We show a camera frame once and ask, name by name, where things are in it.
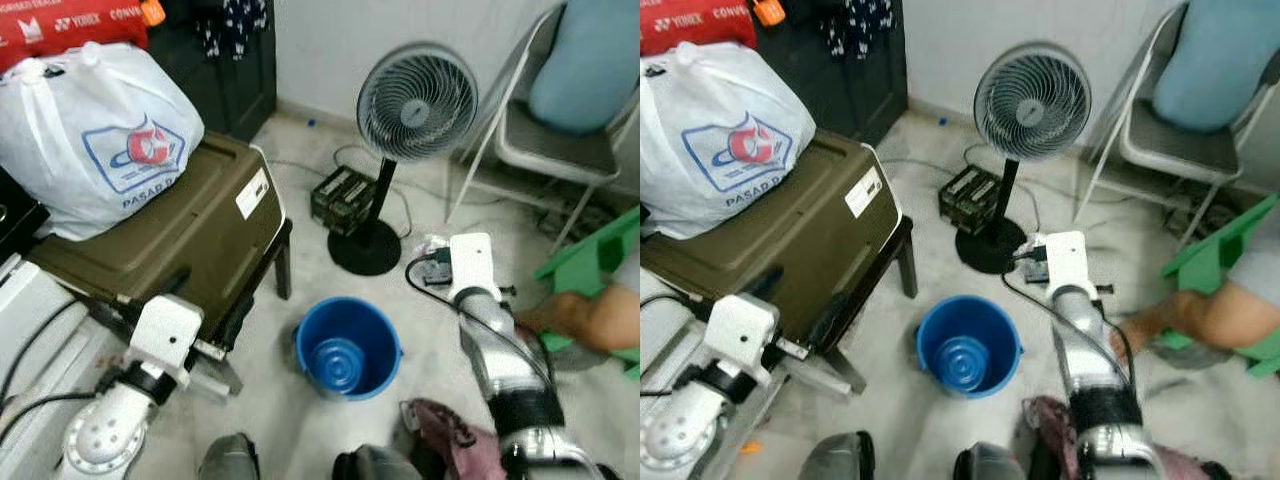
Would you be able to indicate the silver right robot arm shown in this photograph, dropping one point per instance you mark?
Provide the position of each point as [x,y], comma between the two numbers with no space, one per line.
[495,360]
[1090,360]

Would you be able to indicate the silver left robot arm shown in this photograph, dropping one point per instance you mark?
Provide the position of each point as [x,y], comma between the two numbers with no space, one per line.
[680,445]
[100,440]

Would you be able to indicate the olive storage box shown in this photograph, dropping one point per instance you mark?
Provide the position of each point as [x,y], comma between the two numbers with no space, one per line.
[780,230]
[180,240]

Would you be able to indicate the black low table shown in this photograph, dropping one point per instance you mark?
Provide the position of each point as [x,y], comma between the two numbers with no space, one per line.
[282,265]
[906,262]

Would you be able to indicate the blue plastic bucket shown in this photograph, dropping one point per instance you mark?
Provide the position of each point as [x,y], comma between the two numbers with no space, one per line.
[350,350]
[965,350]

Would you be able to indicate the grey left robot leg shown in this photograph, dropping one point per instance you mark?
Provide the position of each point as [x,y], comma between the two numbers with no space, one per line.
[835,458]
[228,460]

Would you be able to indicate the grey robot leg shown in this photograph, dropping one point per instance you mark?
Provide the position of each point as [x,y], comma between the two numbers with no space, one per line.
[378,465]
[835,458]
[990,463]
[228,460]

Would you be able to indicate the white ribbed appliance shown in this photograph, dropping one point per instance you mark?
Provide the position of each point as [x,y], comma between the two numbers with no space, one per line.
[40,310]
[660,340]

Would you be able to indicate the green plastic stool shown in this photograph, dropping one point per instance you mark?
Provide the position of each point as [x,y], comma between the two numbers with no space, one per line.
[590,265]
[1215,255]

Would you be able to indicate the grey standing fan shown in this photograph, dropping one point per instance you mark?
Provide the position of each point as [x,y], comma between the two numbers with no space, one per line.
[1032,105]
[415,105]

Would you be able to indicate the grey folding chair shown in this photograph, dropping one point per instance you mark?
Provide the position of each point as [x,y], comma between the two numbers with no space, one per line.
[550,150]
[1170,150]

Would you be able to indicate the person in grey clothes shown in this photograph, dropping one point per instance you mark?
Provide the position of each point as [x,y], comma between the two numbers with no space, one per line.
[595,318]
[1220,310]

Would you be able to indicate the black device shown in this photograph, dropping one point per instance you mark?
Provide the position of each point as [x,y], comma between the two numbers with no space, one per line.
[20,215]

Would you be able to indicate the white printed plastic bag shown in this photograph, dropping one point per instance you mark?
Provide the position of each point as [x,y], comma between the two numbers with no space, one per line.
[700,130]
[60,130]

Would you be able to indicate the grey right robot leg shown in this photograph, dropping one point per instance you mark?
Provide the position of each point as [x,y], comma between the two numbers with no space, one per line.
[378,465]
[990,463]

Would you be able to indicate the black cabinet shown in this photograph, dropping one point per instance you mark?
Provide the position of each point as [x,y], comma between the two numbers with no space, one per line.
[860,95]
[230,90]

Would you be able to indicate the light blue cushion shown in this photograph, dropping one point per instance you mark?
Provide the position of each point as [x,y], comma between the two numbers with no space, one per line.
[590,60]
[1220,60]

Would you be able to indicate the black dotted cloth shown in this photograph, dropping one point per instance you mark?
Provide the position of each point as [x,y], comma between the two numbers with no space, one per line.
[232,25]
[858,25]

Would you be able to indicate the small orange tag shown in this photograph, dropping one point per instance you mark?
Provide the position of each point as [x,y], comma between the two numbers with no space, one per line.
[768,12]
[152,12]

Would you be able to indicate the red sports bag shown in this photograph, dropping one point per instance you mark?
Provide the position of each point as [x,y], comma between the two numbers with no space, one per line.
[60,25]
[690,20]

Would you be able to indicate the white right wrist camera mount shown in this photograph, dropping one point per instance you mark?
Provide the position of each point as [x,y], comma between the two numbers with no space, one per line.
[472,262]
[1065,260]

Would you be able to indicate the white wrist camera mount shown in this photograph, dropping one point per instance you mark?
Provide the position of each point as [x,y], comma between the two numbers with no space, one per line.
[472,262]
[1065,260]
[740,330]
[165,330]

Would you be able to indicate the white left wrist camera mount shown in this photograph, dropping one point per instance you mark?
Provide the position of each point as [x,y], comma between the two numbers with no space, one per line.
[165,330]
[740,330]

